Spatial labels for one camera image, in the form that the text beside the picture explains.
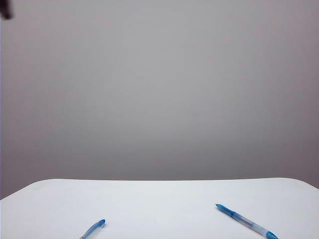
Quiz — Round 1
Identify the blue translucent pen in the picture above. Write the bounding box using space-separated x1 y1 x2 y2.
214 203 279 239

